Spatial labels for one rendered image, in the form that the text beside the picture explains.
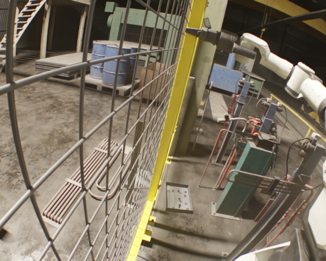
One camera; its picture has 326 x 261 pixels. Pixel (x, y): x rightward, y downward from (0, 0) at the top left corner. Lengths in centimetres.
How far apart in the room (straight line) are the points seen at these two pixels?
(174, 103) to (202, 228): 124
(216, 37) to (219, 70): 591
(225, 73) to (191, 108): 451
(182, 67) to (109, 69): 358
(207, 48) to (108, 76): 269
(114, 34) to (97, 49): 637
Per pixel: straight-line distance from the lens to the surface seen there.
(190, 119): 239
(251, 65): 1057
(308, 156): 104
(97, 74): 485
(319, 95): 69
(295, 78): 79
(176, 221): 176
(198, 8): 82
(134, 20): 1085
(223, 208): 192
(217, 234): 181
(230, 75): 677
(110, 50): 429
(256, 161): 161
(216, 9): 227
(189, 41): 80
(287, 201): 116
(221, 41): 79
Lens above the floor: 137
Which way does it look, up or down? 27 degrees down
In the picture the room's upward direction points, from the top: 13 degrees clockwise
